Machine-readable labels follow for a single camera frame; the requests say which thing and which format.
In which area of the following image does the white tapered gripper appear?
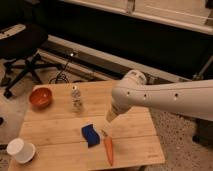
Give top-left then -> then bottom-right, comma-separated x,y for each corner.
102,107 -> 118,131

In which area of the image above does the clear plastic bottle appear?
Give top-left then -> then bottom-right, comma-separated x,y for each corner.
71,86 -> 83,113

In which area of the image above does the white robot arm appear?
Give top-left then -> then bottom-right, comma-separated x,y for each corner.
104,70 -> 213,130

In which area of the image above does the orange toy carrot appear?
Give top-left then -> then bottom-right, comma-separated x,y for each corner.
102,131 -> 114,165

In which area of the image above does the blue sponge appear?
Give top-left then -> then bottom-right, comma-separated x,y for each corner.
81,124 -> 100,148

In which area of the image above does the orange bowl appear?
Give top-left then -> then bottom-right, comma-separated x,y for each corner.
29,87 -> 52,108

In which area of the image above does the white plastic cup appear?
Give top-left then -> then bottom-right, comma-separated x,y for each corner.
6,138 -> 36,164

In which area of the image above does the black office chair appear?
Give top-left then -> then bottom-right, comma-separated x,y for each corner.
0,23 -> 62,98

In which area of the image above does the black cable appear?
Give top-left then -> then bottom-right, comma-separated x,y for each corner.
49,51 -> 77,85

